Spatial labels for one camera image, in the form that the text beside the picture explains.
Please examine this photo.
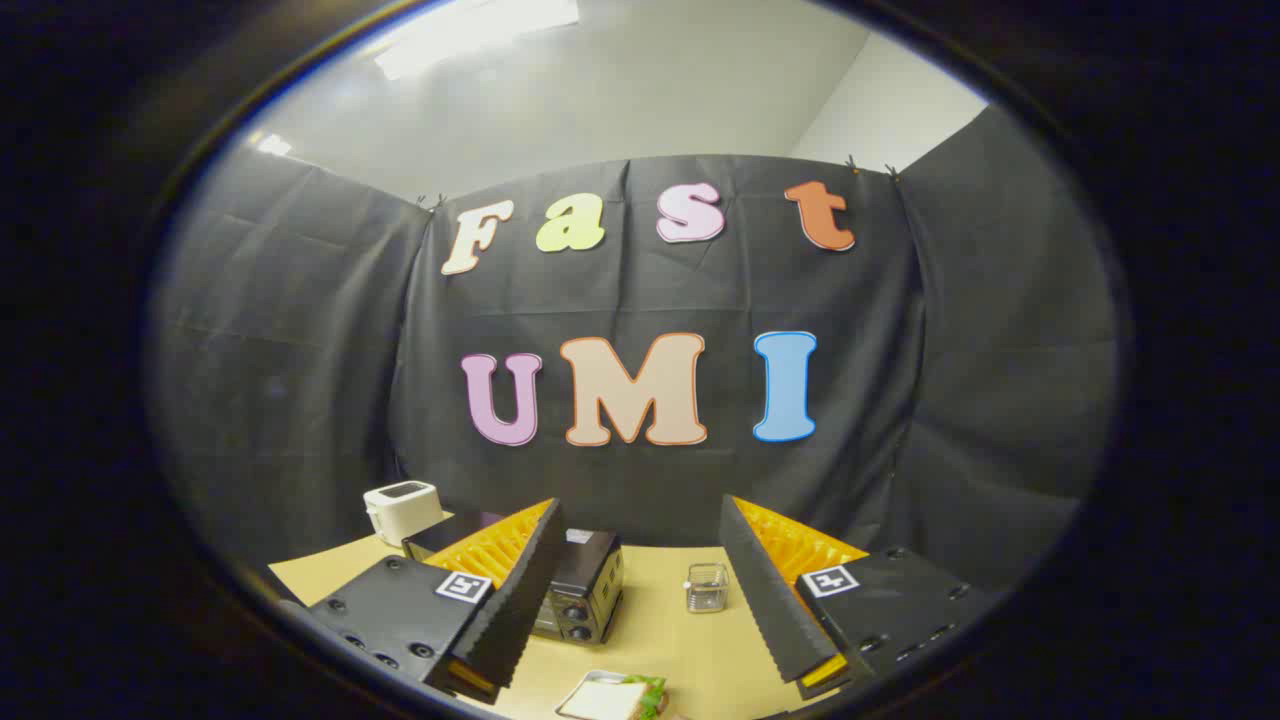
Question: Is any sandwich with lettuce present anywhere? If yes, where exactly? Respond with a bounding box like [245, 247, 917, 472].
[560, 675, 669, 720]

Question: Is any white bread toaster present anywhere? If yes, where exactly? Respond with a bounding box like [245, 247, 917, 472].
[363, 480, 444, 548]

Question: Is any white rectangular tray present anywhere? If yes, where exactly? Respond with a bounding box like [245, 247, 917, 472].
[553, 668, 681, 720]

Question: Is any small wire holder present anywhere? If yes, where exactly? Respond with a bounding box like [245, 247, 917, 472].
[685, 563, 729, 614]

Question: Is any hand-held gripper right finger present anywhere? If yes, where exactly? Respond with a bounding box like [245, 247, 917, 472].
[718, 494, 1001, 701]

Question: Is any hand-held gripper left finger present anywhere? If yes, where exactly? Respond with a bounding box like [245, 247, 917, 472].
[305, 497, 569, 706]

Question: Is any black toaster oven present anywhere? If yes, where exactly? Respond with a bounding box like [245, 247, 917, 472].
[403, 512, 626, 646]

